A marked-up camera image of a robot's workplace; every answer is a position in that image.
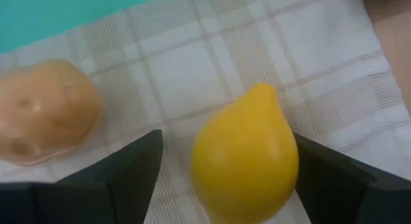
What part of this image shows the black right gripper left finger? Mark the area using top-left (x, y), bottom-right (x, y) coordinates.
top-left (0, 129), bottom-right (164, 224)

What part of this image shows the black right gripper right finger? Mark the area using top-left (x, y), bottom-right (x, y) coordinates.
top-left (293, 132), bottom-right (411, 224)

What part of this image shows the tan toy potato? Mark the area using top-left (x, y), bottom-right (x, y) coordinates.
top-left (0, 58), bottom-right (104, 167)

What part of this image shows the yellow toy lemon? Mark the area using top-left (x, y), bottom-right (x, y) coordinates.
top-left (190, 83), bottom-right (300, 224)

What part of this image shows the white plaid cloth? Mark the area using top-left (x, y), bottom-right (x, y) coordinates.
top-left (0, 0), bottom-right (411, 224)

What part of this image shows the teal translucent plastic container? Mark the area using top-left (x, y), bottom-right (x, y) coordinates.
top-left (0, 0), bottom-right (170, 55)

